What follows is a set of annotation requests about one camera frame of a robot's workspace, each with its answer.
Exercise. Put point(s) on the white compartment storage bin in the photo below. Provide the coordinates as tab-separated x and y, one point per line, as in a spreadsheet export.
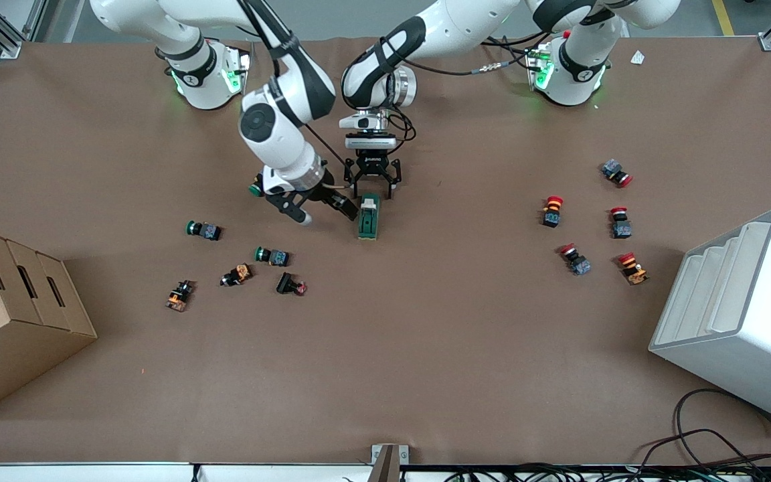
747	314

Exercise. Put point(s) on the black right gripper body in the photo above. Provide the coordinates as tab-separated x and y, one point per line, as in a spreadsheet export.
324	192

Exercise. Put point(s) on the black pushbutton orange contact block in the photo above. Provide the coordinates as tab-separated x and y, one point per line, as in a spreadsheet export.
179	296

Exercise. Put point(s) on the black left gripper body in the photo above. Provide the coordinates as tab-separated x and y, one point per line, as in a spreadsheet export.
372	161

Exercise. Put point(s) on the black pushbutton pink contact block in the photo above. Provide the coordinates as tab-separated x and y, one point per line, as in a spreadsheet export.
290	284

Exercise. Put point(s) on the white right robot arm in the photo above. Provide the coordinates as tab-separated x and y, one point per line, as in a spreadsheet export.
278	127

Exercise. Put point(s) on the white paper scrap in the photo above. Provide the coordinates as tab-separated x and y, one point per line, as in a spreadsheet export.
638	57

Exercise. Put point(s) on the brown cardboard divider box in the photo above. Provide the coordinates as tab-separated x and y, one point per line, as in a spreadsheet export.
11	321

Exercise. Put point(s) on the red mushroom button grey body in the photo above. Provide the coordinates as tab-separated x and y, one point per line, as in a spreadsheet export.
616	172
620	224

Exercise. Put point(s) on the red mushroom button white-grey body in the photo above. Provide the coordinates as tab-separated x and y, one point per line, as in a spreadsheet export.
577	260

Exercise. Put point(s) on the red mushroom button orange body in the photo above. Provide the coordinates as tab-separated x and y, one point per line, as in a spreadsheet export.
633	269

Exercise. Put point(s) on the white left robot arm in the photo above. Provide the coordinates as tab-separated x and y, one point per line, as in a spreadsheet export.
466	27

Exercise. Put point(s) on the green pushbutton grey body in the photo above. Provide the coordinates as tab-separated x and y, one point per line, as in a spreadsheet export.
205	231
255	190
273	256

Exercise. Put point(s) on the green load switch white lever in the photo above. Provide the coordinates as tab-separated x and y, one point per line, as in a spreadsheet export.
369	217

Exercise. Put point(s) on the black pushbutton orange body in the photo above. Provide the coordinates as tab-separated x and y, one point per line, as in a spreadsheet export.
237	274

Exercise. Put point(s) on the metal mounting bracket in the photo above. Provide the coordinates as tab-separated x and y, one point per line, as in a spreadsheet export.
389	462

